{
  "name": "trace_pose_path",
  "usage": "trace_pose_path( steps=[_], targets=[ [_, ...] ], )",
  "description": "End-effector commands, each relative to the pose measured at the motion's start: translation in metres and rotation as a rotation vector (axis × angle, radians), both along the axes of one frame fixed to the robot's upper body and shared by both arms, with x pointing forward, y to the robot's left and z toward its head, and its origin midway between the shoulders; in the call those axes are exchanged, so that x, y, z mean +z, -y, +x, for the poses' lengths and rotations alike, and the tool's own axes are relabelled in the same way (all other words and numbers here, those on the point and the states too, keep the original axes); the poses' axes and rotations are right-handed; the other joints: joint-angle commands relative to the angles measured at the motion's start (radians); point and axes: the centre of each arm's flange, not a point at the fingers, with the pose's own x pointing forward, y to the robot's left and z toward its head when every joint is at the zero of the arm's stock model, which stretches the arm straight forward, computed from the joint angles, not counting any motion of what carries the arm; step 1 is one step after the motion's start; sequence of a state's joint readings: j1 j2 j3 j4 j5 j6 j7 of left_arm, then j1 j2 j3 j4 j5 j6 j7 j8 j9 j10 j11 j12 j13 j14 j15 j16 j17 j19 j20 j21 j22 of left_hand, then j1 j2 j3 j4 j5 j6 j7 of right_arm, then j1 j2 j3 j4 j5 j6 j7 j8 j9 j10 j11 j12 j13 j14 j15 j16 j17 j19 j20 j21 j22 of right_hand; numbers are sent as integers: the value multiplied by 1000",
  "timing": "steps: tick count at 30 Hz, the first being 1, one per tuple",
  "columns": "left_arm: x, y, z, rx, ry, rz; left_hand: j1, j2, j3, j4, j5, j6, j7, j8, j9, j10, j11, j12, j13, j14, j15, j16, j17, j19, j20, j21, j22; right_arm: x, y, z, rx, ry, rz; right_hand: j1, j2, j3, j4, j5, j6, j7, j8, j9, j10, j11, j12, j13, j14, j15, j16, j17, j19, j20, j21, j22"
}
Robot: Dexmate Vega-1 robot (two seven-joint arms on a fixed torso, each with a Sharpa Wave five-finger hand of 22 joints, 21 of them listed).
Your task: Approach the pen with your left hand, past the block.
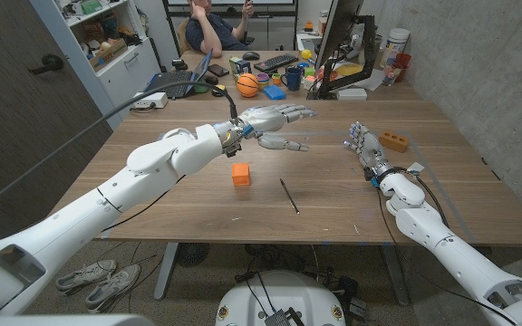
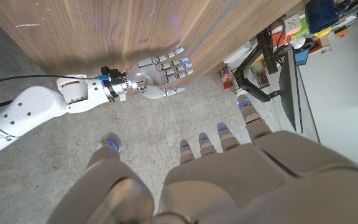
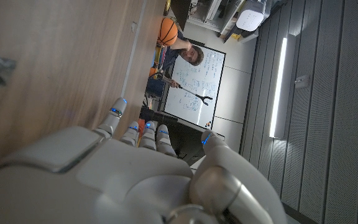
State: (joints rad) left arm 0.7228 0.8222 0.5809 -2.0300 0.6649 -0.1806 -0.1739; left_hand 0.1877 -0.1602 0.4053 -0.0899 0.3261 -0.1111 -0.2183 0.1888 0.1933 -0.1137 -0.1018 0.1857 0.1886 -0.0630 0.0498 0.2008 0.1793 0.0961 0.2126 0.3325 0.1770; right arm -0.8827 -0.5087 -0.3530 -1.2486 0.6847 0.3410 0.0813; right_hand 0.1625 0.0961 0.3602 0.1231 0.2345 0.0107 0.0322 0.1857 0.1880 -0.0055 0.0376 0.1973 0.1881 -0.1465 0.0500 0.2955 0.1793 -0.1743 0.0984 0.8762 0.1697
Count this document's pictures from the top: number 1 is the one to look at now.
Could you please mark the white shelf cabinet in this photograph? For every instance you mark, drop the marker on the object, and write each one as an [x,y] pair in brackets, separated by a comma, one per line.
[125,77]

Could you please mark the small yellow ball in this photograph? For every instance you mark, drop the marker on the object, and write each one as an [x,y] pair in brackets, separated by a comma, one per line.
[306,54]

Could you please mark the orange cube block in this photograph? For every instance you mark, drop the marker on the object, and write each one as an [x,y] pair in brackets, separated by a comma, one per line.
[241,175]

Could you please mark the white power strip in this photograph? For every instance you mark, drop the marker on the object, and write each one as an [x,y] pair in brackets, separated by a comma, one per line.
[151,100]

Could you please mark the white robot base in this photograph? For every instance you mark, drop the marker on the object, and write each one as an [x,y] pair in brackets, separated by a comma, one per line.
[281,294]

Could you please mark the dark blue mug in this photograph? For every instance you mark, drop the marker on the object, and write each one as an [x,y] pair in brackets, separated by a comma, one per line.
[293,79]

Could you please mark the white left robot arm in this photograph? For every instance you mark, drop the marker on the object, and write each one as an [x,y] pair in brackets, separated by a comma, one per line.
[61,231]

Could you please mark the small orange cup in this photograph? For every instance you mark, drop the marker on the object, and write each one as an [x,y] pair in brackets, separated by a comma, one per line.
[277,79]

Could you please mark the flat blue block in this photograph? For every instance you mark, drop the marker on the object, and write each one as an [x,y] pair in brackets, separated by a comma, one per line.
[274,92]

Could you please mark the stacked colourful cups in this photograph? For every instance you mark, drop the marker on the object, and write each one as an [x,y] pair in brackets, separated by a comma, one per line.
[263,80]

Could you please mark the black monitor stand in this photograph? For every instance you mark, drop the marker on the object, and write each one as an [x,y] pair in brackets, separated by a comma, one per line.
[370,50]

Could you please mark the white round canister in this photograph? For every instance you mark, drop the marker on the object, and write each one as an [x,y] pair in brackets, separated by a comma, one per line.
[394,45]

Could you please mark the black pen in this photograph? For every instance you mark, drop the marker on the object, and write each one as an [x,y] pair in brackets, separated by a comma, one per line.
[289,195]

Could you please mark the colourful cube box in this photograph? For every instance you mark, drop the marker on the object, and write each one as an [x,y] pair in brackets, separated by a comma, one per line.
[240,66]

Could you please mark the open laptop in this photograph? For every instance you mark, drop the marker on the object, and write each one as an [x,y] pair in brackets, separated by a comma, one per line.
[175,81]

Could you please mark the tan chair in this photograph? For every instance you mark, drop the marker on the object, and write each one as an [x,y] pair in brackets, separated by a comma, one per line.
[182,38]

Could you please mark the black computer mouse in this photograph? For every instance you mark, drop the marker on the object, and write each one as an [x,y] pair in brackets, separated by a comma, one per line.
[251,56]

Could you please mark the black smartphone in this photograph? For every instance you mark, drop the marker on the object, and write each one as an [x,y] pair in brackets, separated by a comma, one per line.
[218,70]

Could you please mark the cardboard box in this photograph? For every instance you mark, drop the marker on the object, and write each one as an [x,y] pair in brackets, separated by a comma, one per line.
[107,54]

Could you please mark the black computer monitor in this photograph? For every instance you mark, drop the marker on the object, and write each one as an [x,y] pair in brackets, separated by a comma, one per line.
[338,27]

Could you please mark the black keyboard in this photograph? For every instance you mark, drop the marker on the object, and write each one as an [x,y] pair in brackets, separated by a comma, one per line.
[275,62]

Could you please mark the black floor fan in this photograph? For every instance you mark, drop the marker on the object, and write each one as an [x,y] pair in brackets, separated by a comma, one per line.
[192,253]

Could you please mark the grey sneaker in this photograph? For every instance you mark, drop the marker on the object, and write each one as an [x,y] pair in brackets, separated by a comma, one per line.
[86,274]
[113,287]

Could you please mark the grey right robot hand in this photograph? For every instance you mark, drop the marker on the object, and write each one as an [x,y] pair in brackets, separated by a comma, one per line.
[372,151]

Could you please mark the orange brick with holes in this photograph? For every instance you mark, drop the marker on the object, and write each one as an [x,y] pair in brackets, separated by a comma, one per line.
[393,141]

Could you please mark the grey table leg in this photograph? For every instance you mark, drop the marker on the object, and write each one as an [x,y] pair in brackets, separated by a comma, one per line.
[396,276]
[166,271]

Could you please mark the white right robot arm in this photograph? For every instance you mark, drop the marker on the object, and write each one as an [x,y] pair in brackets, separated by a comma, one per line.
[451,253]

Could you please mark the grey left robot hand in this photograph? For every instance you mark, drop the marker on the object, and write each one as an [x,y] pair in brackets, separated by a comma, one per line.
[265,118]

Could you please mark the person in dark shirt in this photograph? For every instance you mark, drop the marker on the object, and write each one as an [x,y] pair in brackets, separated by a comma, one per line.
[215,31]

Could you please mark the orange toy basketball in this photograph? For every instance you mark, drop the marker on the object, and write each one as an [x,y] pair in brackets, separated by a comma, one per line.
[248,85]

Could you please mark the flat white box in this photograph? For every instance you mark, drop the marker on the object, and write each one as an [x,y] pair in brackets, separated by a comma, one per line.
[351,93]

